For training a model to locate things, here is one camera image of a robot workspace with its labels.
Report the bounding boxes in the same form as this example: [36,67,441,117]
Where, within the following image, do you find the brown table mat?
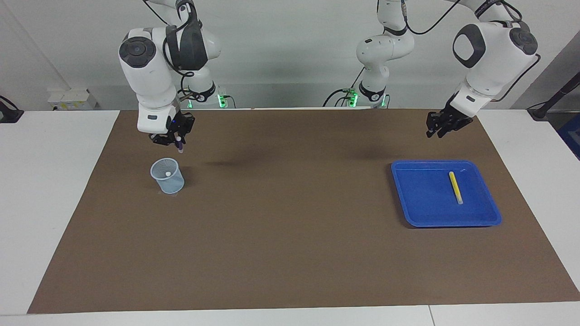
[27,109,580,314]

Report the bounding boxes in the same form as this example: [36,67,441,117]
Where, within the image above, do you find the black table clamp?
[0,95,24,124]

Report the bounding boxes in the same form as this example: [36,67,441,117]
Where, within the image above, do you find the black base cable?
[323,68,365,108]

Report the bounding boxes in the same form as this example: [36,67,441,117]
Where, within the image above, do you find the light blue mesh pen cup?
[150,158,185,195]

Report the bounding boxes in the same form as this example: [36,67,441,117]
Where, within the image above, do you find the blue plastic tray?
[391,159,503,228]

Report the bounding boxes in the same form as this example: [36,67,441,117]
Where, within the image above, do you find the blue crate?
[558,113,580,160]

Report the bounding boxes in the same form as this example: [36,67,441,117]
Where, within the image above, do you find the black stand with pole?
[527,72,580,121]

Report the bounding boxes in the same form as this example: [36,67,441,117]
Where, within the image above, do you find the yellow pen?
[449,171,464,205]

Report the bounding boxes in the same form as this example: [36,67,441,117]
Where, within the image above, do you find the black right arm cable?
[141,0,204,102]

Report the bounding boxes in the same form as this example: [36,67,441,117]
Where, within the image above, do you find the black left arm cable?
[401,0,542,102]

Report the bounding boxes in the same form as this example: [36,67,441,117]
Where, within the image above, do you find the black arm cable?
[141,0,204,102]
[401,0,542,102]

